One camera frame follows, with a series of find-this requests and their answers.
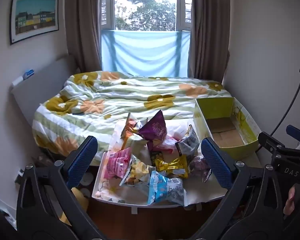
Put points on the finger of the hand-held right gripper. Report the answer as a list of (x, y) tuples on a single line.
[(270, 141), (295, 132)]

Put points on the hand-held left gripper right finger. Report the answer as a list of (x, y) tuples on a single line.
[(216, 165)]

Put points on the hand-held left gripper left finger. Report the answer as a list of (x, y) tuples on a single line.
[(82, 160)]

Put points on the dark purple snack packet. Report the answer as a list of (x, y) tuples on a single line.
[(198, 167)]

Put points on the green cardboard box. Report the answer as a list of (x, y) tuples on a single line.
[(222, 132)]

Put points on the silver and black snack packet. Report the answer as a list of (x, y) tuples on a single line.
[(187, 145)]

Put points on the gold foil snack packet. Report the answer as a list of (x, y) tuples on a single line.
[(172, 166)]

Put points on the pink and white snack packet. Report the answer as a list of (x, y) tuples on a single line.
[(168, 143)]

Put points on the light blue snack packet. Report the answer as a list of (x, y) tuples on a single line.
[(165, 187)]

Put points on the yellow chips packet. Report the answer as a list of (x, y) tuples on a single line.
[(137, 171)]

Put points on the orange snack packet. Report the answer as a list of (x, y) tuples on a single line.
[(130, 128)]

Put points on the small dark green cracker packet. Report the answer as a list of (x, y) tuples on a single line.
[(155, 156)]

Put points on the purple chip bag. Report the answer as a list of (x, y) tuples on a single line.
[(155, 127)]

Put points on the person's right hand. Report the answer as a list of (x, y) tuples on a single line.
[(289, 201)]

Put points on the yellow object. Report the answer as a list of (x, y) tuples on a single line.
[(80, 200)]

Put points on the white floral tablecloth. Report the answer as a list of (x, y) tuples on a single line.
[(110, 192)]

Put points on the white tissue pack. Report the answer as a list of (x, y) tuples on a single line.
[(177, 128)]

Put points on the green floral blanket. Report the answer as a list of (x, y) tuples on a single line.
[(120, 95)]

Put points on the blue and white object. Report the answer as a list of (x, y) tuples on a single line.
[(27, 74)]

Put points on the light blue window cloth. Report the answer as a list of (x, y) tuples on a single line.
[(145, 52)]

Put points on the brown curtain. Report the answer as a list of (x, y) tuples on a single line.
[(207, 30), (86, 25)]

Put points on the window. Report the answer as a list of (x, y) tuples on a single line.
[(145, 5)]

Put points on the framed wall picture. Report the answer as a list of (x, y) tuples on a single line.
[(33, 18)]

